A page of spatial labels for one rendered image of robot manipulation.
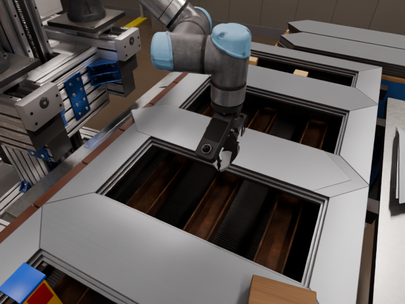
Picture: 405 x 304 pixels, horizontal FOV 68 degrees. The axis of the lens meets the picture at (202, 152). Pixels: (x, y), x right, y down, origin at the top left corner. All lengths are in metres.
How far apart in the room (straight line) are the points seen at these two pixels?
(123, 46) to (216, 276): 0.94
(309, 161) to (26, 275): 0.75
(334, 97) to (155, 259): 0.90
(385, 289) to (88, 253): 0.69
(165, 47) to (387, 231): 0.75
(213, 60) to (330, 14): 3.39
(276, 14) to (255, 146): 3.14
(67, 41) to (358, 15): 3.17
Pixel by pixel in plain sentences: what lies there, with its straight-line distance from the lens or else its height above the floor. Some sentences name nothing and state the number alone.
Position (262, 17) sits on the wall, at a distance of 4.03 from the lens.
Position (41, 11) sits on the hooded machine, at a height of 0.17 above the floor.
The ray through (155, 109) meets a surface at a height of 0.84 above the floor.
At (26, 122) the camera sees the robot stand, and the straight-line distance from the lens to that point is 1.01.
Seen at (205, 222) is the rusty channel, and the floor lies 0.68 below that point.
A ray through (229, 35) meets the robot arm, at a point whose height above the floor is 1.25.
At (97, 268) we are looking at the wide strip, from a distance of 0.72.
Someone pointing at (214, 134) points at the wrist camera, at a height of 1.05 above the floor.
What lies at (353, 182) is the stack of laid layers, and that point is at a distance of 0.93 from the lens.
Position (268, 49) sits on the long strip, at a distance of 1.58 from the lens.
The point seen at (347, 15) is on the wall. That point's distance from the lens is 3.94.
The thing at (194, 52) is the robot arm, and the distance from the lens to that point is 0.60.
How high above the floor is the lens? 1.46
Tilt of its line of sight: 42 degrees down
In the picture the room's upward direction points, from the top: 1 degrees clockwise
